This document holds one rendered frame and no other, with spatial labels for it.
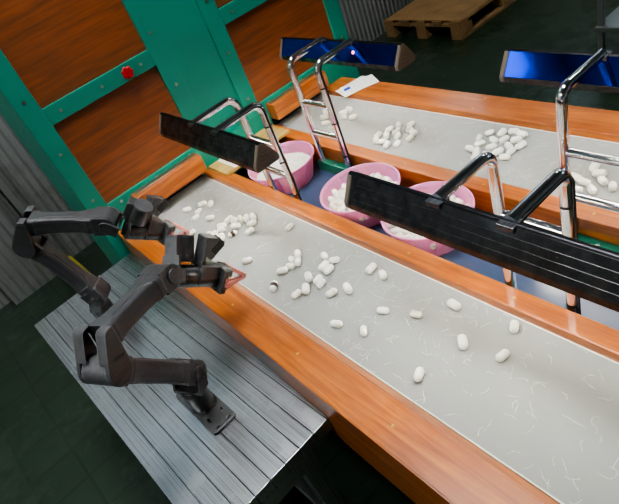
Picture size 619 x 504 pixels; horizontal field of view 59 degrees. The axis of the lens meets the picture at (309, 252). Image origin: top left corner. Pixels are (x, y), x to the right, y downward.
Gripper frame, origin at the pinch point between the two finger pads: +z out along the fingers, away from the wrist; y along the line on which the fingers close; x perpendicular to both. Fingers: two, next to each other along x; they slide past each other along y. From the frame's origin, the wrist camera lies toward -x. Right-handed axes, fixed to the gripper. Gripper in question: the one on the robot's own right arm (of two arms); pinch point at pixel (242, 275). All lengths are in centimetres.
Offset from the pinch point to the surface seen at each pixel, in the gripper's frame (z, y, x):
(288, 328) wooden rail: 4.7, -17.1, 8.0
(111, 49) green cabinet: -12, 85, -51
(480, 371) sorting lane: 19, -62, -1
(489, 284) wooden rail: 33, -50, -16
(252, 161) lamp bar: 1.3, 7.7, -29.3
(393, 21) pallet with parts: 279, 245, -142
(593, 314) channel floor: 46, -69, -15
